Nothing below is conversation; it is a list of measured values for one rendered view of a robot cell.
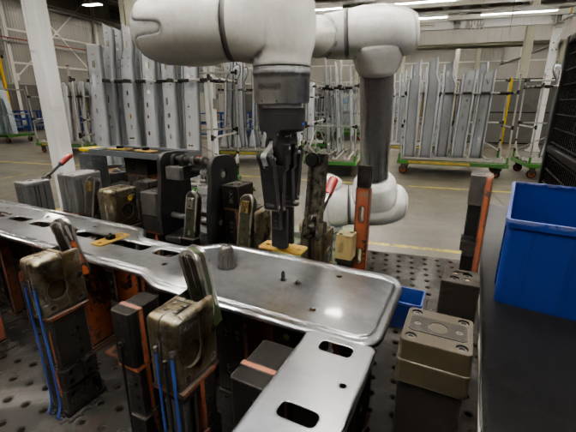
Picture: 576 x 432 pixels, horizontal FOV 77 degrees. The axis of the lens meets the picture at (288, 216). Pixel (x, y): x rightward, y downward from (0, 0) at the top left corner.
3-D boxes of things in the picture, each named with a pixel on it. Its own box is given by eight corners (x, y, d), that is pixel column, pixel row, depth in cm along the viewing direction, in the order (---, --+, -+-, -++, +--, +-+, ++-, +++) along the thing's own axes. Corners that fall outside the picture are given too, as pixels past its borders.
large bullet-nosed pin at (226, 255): (216, 275, 73) (214, 244, 71) (225, 269, 76) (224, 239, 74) (229, 279, 72) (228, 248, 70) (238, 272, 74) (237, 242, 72)
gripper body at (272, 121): (273, 105, 64) (274, 159, 66) (248, 106, 56) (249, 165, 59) (314, 105, 60) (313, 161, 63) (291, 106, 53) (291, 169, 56)
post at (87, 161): (94, 265, 144) (75, 153, 131) (111, 258, 151) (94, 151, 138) (108, 268, 141) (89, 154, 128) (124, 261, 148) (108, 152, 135)
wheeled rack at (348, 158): (355, 177, 675) (361, 75, 622) (303, 174, 701) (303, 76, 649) (363, 161, 850) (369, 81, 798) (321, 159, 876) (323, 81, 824)
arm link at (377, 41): (350, 207, 154) (404, 207, 150) (348, 234, 142) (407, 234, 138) (344, 1, 105) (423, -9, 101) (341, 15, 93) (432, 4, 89)
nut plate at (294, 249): (257, 248, 66) (257, 241, 66) (267, 241, 69) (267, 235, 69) (299, 255, 62) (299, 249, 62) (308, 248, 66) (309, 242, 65)
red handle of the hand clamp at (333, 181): (301, 225, 78) (325, 174, 86) (303, 231, 79) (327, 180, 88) (320, 227, 76) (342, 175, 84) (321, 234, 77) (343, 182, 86)
